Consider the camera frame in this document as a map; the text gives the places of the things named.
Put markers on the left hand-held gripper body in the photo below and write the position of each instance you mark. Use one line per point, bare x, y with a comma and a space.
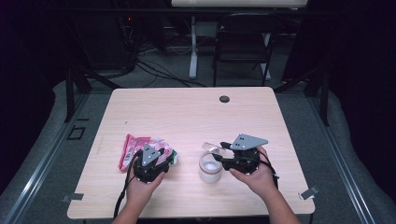
149, 169

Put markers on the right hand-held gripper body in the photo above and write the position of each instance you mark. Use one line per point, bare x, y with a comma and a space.
244, 161

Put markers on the clear glass jar with lid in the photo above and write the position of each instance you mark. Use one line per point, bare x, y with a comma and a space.
211, 172

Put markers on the pink plastic bag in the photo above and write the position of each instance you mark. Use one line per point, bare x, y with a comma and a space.
132, 147

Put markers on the person's left hand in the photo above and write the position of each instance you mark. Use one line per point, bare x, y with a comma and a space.
143, 189

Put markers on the person's right hand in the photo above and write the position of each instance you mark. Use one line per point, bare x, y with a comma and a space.
257, 183

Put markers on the dark round table grommet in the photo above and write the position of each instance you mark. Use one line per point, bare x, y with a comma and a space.
224, 99

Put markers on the grey tape piece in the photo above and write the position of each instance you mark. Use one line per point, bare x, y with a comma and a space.
309, 193
73, 197

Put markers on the black metal stand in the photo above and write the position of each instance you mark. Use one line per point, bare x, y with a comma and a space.
324, 99
70, 93

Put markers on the black folding chair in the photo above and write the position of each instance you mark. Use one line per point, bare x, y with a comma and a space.
243, 40

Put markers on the dark equipment with red light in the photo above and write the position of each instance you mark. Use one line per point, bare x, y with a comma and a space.
102, 40

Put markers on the white standing desk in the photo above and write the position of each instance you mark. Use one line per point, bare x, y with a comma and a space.
239, 3

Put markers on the aluminium floor rail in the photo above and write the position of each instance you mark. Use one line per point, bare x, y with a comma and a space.
40, 174
342, 161

